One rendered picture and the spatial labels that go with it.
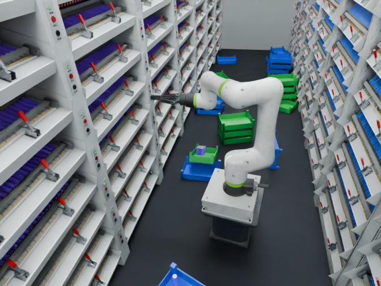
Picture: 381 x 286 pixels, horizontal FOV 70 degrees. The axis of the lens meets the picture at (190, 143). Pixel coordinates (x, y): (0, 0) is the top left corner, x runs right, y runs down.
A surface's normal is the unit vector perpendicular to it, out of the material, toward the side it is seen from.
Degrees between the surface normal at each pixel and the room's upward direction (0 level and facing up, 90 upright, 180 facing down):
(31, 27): 90
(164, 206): 0
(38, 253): 17
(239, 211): 90
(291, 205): 0
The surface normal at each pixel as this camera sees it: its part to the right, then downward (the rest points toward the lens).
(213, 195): -0.07, -0.82
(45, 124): 0.25, -0.74
